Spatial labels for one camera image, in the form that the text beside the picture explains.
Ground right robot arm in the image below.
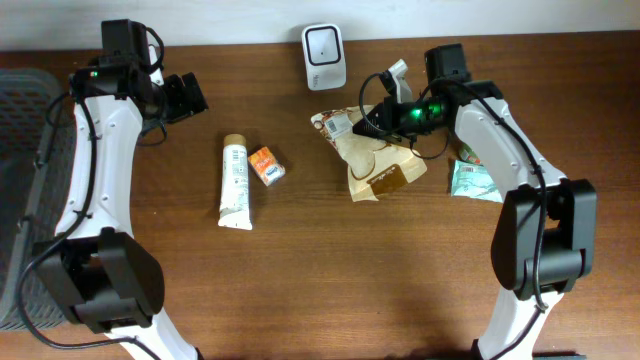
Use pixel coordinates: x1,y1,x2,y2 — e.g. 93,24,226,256
360,44,597,359

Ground grey plastic mesh basket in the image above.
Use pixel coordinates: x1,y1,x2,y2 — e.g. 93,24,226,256
1,68,76,332

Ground orange small carton box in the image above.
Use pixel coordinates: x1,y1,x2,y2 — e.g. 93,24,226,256
248,146,286,186

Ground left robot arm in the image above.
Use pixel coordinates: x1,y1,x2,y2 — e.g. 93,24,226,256
26,19,208,359

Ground beige brown snack bag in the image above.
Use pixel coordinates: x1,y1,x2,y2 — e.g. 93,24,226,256
310,107,427,202

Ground white barcode scanner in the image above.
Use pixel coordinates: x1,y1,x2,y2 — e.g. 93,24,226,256
301,24,347,91

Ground green lid jar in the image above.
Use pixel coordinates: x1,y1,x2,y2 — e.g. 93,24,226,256
458,143,482,165

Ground white tube gold cap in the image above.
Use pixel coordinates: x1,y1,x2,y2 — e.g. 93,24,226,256
218,134,253,231

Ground teal snack packet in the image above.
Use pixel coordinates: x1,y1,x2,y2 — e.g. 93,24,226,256
450,160,503,203

